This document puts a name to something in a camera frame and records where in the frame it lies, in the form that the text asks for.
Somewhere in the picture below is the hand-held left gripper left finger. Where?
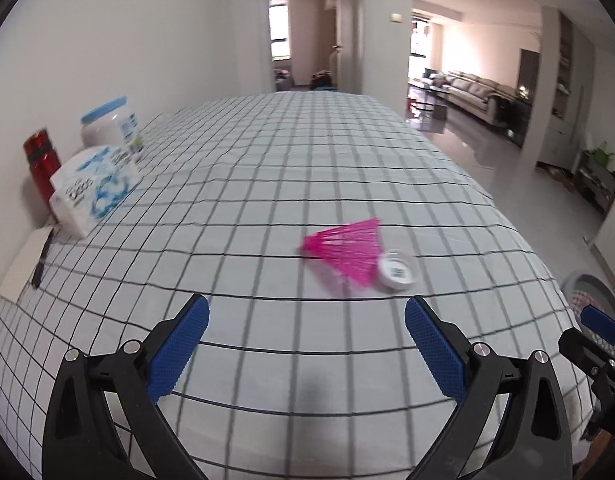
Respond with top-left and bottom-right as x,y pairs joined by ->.
42,294 -> 210,480

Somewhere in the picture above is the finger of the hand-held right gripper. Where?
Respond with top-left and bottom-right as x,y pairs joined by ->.
580,304 -> 615,348
558,327 -> 615,381

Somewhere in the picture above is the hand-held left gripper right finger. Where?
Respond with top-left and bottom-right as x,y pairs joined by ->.
404,296 -> 573,480

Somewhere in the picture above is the grey perforated plastic basket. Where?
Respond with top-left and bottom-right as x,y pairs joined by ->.
562,270 -> 615,356

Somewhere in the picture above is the pink plastic shuttlecock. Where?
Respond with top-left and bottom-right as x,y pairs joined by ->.
301,217 -> 383,288

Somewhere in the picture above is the low dark rack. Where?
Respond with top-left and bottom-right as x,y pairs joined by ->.
577,150 -> 615,213

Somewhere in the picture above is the black pen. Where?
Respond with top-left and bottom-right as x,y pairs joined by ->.
32,230 -> 54,289

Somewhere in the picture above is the white notebook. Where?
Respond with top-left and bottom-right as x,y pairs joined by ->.
0,227 -> 55,303

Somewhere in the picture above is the white and blue tissue pack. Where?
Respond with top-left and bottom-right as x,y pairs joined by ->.
50,144 -> 143,237

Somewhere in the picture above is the white checkered tablecloth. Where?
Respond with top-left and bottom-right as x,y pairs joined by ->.
0,91 -> 595,480

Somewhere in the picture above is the red water bottle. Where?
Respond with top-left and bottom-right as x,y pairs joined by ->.
23,129 -> 62,223

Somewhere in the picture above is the white jar with blue lid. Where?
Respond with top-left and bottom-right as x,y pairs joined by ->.
80,95 -> 145,163

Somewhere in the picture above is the beige sofa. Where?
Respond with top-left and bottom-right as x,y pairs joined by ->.
421,67 -> 518,123

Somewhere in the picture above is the dark television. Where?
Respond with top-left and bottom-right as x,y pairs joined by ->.
518,49 -> 542,106

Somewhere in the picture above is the dark coffee table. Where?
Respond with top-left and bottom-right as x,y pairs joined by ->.
407,77 -> 451,103

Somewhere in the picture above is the balcony window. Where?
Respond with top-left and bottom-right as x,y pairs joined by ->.
411,16 -> 432,58

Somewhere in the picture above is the bedroom window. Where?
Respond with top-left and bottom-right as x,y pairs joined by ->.
268,6 -> 290,58

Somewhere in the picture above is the white door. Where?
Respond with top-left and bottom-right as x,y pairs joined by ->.
335,0 -> 362,95

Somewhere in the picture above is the built-in wall shelf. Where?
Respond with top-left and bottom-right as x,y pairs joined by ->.
552,12 -> 585,171

